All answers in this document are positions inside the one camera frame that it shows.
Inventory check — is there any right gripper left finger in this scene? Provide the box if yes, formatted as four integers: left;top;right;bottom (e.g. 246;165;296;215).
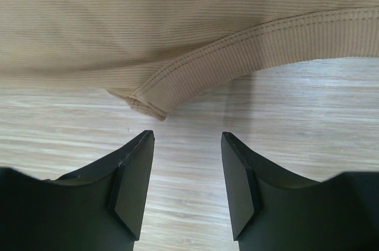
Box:
1;130;155;250

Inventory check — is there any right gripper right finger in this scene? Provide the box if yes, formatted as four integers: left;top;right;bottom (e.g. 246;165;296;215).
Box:
221;132;378;250

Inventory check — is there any tan tank top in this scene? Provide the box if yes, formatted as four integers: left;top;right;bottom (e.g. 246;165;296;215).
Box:
1;0;378;120

